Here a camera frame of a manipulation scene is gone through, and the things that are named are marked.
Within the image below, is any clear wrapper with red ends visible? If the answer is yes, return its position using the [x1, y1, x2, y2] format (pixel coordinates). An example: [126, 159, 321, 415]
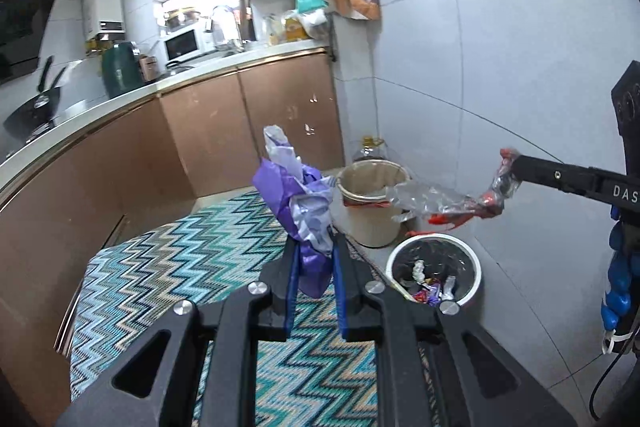
[387, 147, 521, 228]

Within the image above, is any yellow packet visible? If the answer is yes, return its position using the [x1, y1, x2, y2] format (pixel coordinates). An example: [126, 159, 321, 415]
[282, 11, 311, 42]

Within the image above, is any cooking oil bottle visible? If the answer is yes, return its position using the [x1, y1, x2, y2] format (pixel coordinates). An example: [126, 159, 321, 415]
[351, 136, 391, 164]

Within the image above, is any black range hood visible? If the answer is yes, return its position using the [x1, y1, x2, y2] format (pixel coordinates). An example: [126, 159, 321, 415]
[0, 0, 71, 82]

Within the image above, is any white plastic bag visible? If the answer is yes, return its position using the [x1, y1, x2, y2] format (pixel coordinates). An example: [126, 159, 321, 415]
[300, 7, 331, 40]

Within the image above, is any white microwave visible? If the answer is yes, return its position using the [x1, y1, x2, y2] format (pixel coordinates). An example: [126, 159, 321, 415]
[164, 27, 207, 62]

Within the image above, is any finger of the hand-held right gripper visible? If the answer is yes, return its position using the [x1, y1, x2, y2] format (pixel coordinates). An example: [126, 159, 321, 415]
[510, 153, 602, 198]

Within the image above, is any pile of crumpled wrappers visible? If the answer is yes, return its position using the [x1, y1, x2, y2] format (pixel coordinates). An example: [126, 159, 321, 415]
[400, 259, 458, 305]

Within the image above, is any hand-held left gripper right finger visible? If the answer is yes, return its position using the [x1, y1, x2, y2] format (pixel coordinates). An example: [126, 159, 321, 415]
[331, 233, 578, 427]

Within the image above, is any beige bucket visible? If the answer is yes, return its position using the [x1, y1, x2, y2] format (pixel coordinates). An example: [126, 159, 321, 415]
[336, 159, 412, 249]

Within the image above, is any white kitchen countertop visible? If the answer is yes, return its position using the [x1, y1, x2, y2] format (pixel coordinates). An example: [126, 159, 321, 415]
[0, 44, 332, 198]

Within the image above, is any person's right hand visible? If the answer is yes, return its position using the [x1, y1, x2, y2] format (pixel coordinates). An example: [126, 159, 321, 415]
[601, 221, 640, 330]

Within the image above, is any metal pot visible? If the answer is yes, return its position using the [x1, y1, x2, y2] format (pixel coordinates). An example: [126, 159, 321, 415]
[164, 8, 202, 30]

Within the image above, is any black cable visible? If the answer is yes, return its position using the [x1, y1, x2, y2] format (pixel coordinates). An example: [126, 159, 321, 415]
[589, 352, 640, 420]

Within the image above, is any zigzag patterned tablecloth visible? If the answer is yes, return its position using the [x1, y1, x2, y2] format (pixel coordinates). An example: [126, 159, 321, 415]
[70, 189, 436, 427]

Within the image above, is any black frying pan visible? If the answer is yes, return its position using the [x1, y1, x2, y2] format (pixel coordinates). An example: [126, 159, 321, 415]
[2, 56, 68, 142]

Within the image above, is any brown kitchen cabinet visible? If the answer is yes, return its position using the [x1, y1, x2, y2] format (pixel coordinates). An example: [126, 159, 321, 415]
[0, 47, 346, 427]

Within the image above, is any green kitchen appliance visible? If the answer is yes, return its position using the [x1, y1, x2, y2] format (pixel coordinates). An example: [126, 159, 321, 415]
[101, 40, 146, 99]

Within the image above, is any white water heater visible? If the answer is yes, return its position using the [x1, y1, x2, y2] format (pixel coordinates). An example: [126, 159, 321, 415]
[82, 0, 126, 42]

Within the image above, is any white trash bin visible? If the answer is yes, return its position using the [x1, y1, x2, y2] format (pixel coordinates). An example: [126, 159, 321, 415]
[385, 233, 483, 308]

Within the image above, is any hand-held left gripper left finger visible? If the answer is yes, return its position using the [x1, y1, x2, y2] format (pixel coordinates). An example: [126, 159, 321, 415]
[55, 234, 301, 427]

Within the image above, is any purple and clear plastic bag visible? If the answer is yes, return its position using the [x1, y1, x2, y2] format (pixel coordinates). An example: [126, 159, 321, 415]
[252, 124, 337, 299]

